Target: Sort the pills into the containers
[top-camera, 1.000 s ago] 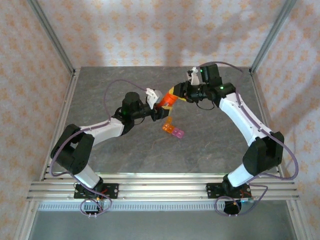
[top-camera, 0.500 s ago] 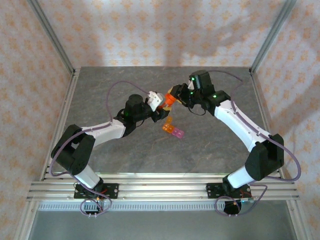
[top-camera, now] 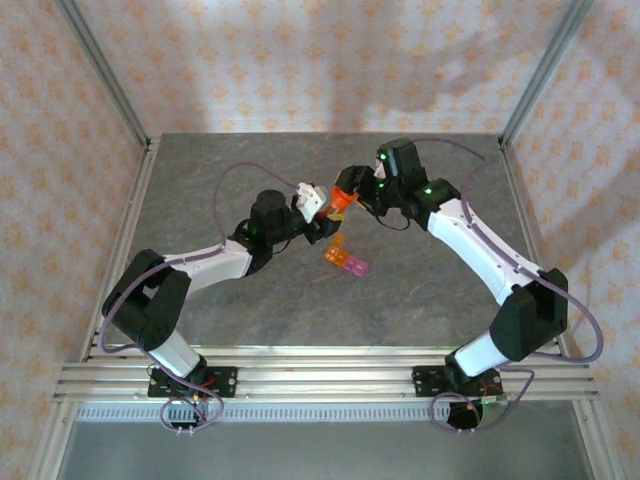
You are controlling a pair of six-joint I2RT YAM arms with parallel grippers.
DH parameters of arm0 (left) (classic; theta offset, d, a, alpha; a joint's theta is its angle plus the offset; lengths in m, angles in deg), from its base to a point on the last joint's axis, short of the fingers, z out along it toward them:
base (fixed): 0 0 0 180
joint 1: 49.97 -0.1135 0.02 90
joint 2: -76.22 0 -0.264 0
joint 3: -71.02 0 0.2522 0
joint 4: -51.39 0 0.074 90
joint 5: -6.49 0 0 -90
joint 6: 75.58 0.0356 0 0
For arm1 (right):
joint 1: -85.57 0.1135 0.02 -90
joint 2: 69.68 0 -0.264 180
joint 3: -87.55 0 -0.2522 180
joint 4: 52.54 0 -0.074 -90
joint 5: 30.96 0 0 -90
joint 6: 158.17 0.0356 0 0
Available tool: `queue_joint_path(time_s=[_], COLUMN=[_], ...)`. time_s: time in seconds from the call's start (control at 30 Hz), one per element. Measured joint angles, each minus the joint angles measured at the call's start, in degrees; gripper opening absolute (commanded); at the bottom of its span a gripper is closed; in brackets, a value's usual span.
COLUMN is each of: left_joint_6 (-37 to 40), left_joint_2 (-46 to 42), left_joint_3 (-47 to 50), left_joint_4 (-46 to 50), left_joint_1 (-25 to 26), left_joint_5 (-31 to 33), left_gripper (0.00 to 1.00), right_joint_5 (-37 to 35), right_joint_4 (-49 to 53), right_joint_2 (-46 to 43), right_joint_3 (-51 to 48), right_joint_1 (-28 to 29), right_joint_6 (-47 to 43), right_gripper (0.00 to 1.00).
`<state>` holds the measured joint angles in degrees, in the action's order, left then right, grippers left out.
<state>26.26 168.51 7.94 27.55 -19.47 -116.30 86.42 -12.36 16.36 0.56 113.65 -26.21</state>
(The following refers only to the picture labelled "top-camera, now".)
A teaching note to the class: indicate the orange pill bottle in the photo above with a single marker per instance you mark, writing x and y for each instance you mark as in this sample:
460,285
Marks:
340,204

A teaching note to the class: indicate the orange bottle cap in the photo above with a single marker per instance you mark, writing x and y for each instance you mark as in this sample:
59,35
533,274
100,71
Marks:
340,191

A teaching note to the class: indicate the orange and pink pill organizer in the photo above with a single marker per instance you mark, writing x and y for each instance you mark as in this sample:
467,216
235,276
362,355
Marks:
350,262

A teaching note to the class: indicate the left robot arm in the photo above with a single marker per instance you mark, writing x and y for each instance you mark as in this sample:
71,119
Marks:
210,262

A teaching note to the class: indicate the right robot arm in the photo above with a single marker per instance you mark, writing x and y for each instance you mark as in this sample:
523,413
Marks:
475,245

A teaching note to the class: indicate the orange patterned white curtain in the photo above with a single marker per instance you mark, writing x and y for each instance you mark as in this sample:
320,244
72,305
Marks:
320,50

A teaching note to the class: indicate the green circuit board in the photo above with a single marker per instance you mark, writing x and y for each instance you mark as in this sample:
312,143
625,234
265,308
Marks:
495,400

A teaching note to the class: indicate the grey metal sheet panel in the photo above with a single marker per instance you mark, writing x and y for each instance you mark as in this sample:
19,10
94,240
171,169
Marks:
320,450

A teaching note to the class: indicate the aluminium lower beam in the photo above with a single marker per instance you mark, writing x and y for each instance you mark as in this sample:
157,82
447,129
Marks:
50,450
597,450

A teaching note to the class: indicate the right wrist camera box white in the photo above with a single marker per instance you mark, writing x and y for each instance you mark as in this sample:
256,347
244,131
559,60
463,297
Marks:
379,171

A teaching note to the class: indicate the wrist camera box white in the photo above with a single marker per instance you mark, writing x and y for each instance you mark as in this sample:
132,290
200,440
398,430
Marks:
310,200
379,171

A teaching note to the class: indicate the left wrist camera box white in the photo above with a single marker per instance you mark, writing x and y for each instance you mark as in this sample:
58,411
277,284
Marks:
310,200

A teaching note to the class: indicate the aluminium side rail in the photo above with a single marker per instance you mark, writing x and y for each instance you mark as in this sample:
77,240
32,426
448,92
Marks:
149,155
509,165

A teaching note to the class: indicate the aluminium mounting rail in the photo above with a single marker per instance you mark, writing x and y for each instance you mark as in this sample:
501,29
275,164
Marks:
325,380

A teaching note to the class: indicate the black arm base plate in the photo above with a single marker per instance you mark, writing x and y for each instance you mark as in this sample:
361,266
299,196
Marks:
425,382
227,382

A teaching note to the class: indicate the aluminium frame post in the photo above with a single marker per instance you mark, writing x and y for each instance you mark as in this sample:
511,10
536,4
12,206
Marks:
101,65
546,65

